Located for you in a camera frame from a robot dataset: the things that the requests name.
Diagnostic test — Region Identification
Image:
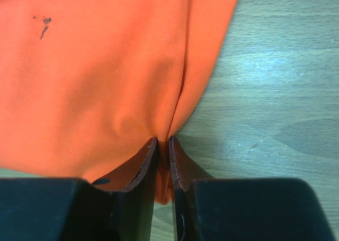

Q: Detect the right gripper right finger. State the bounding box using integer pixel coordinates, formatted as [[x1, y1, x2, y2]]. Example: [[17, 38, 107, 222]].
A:
[[168, 136, 214, 191]]

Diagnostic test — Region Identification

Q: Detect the orange t shirt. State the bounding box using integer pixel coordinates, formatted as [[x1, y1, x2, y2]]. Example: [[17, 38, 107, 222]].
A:
[[1, 0, 238, 204]]

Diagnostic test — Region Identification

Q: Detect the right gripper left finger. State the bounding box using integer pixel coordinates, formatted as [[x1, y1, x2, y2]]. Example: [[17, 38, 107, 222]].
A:
[[92, 138, 157, 192]]

